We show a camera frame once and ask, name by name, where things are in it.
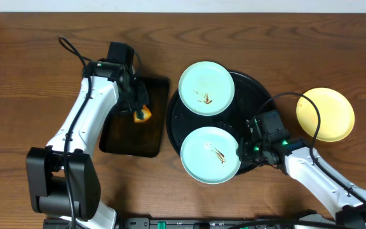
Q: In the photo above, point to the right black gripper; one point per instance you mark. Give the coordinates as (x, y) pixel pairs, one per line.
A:
(244, 149)

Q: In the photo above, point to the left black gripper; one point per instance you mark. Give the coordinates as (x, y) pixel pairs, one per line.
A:
(140, 96)

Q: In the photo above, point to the yellow green scrub sponge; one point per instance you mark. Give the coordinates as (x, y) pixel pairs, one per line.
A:
(142, 115)

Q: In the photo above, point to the light blue plate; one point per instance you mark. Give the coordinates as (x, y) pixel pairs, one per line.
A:
(206, 88)
(209, 155)

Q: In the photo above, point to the yellow plate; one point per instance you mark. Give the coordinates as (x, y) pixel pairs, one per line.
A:
(331, 108)

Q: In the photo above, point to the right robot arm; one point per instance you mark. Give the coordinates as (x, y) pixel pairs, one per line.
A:
(344, 200)

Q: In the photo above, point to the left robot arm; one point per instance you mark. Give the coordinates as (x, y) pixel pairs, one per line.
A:
(61, 176)

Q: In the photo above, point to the black rectangular tray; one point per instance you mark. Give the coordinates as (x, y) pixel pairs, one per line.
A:
(123, 133)

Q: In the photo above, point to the black round tray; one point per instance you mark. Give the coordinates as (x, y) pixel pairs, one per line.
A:
(248, 97)

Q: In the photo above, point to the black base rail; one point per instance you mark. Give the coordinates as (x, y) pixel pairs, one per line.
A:
(146, 223)

